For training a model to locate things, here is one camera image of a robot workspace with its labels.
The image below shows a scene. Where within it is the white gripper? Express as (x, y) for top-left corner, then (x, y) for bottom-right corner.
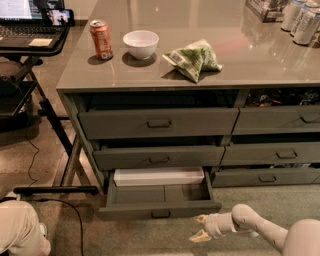
(189, 213), (237, 243)

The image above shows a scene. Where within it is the grey drawer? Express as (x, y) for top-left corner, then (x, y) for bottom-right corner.
(99, 170), (221, 220)
(93, 145), (224, 170)
(212, 168), (320, 187)
(78, 108), (238, 139)
(221, 142), (320, 166)
(233, 105), (320, 135)

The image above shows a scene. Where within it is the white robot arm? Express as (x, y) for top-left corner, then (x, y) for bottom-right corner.
(189, 204), (320, 256)

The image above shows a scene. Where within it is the white plastic tray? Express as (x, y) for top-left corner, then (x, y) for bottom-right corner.
(114, 167), (204, 187)

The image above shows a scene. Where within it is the grey cabinet with countertop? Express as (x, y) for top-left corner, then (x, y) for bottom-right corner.
(57, 0), (320, 187)

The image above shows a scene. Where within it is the white shoe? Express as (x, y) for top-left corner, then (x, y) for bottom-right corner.
(39, 223), (48, 238)

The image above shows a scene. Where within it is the green chip bag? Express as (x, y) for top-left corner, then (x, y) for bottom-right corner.
(162, 39), (223, 83)

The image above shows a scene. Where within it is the white ceramic bowl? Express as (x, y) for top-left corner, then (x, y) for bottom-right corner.
(123, 30), (159, 60)

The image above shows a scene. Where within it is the orange soda can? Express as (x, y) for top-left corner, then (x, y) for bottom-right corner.
(90, 20), (113, 60)

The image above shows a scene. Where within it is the black laptop stand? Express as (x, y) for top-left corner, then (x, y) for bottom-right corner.
(0, 26), (100, 197)

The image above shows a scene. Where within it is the white can right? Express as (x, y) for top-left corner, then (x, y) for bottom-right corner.
(293, 8), (320, 45)

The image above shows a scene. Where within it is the white can left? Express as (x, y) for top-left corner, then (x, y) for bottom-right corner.
(281, 0), (306, 31)

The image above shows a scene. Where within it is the yellow sticky note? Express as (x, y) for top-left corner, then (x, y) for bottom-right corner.
(29, 38), (51, 47)

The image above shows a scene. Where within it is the black smartphone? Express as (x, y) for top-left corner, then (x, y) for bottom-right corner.
(42, 9), (75, 27)

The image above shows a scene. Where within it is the black laptop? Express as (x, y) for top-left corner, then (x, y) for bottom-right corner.
(0, 0), (66, 50)

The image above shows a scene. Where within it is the black floor cable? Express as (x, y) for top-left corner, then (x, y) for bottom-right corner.
(24, 133), (85, 256)

